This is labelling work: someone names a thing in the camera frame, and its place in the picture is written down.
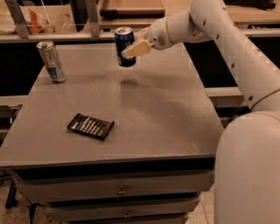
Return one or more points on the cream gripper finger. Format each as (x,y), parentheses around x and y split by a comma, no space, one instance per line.
(138,48)
(141,34)

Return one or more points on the grey drawer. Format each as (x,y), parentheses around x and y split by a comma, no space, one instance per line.
(122,211)
(173,218)
(116,185)

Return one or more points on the orange white plastic bag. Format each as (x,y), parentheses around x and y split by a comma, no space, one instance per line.
(35,22)

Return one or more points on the black rxbar chocolate wrapper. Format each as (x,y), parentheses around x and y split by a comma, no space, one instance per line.
(90,126)

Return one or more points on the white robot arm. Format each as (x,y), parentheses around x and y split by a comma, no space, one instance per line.
(247,164)

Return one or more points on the blue pepsi can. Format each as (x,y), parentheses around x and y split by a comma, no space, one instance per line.
(124,37)

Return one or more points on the grey middle drawer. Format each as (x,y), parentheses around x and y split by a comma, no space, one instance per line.
(122,211)

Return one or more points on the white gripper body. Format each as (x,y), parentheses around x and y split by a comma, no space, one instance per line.
(157,34)

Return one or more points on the wooden tray on shelf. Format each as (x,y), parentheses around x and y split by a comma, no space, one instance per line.
(131,8)

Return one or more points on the grey top drawer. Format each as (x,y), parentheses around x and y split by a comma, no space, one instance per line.
(116,185)

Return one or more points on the silver red bull can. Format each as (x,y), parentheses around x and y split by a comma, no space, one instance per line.
(51,59)

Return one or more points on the grey bottom drawer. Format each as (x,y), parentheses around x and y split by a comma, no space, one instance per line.
(173,218)

